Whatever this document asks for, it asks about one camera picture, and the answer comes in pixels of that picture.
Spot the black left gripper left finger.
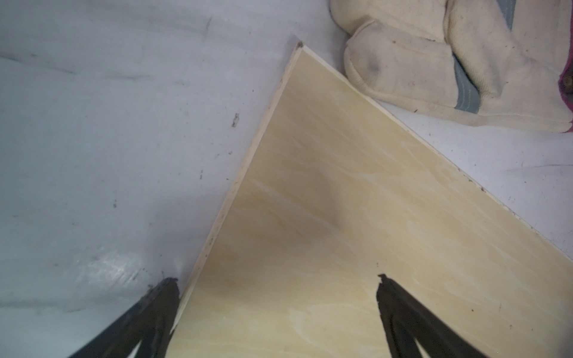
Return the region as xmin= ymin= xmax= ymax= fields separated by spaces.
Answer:
xmin=72 ymin=277 xmax=180 ymax=358

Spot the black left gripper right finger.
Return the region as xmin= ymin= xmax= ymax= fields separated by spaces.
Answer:
xmin=376 ymin=274 xmax=485 ymax=357

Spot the light plywood board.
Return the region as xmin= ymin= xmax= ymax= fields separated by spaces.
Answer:
xmin=168 ymin=45 xmax=572 ymax=357

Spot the cream work glove on table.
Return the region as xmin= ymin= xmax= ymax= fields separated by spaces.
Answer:
xmin=329 ymin=1 xmax=572 ymax=133

